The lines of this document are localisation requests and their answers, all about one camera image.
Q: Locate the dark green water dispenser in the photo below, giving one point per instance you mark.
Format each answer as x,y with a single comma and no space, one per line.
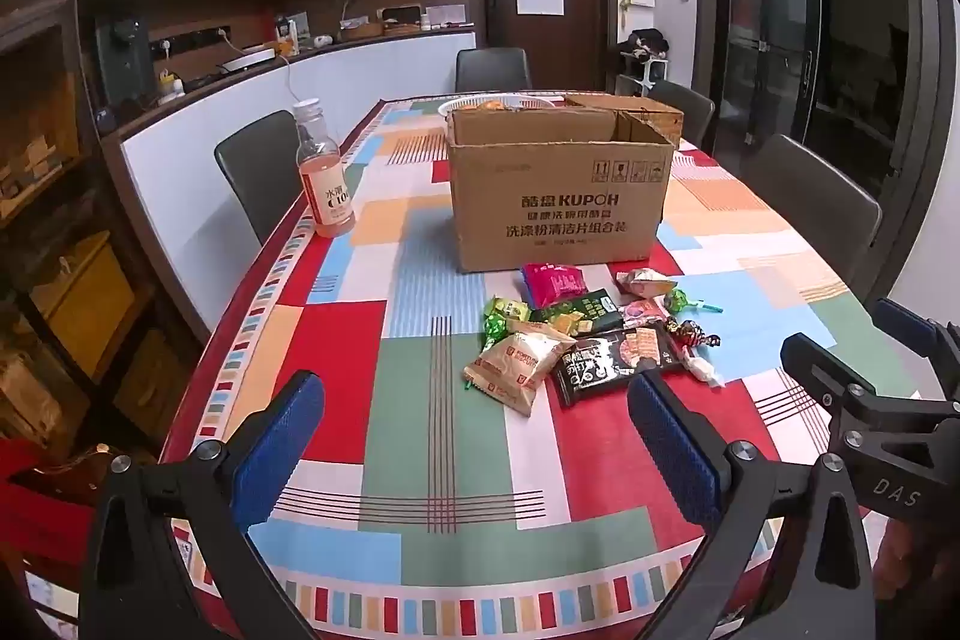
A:
120,59

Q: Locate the white desk lamp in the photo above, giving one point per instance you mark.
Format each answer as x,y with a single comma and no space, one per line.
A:
346,6

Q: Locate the brown cardboard box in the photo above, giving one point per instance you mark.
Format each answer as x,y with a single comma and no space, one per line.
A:
555,197

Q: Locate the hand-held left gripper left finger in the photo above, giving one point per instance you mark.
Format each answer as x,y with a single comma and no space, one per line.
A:
281,437

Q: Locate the red gold foil candy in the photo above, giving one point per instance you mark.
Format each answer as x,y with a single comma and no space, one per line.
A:
686,332

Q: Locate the red bag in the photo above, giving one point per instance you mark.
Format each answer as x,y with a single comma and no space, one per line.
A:
37,505

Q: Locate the dark green snack packet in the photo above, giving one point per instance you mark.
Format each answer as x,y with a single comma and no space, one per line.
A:
589,308

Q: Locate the green foil candy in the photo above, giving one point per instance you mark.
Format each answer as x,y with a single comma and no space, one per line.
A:
682,301

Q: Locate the long red snack packet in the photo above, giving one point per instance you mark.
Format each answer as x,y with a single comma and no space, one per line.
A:
639,312

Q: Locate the colourful patchwork tablecloth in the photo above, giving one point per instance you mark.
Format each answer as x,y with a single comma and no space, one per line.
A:
420,310

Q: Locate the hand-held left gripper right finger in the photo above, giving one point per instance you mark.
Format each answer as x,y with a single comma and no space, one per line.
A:
671,441

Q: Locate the white sideboard counter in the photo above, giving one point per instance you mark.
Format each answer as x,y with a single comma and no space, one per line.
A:
202,160

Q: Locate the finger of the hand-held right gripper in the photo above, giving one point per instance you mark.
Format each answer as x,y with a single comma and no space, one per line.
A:
821,362
904,316

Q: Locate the black biscuit packet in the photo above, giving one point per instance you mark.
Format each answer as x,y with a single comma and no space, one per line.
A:
600,366

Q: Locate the pink drink bottle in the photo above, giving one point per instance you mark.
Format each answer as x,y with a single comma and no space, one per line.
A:
322,175

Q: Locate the pink snack packet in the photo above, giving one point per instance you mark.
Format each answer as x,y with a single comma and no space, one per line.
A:
555,282

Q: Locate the grey dining chair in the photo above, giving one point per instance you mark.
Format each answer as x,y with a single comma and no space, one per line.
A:
686,111
491,70
814,197
259,160

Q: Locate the glass door cabinet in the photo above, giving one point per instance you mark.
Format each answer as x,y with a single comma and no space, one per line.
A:
765,10

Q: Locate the wicker tray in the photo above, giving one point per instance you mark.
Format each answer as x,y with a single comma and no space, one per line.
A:
375,27

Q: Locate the cream wrapped pastry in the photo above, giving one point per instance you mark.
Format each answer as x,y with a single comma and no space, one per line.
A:
645,281

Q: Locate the white stool with black bag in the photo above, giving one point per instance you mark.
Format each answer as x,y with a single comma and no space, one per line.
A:
645,51

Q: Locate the white plastic basket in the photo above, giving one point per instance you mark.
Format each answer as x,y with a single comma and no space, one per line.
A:
450,104

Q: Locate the beige snack packet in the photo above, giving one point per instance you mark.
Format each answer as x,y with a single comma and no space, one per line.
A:
544,336
506,374

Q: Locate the white wrapped candy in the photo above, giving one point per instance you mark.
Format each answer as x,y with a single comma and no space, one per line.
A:
703,370

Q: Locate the small green candy packet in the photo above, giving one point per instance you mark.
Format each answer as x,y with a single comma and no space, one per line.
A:
496,319

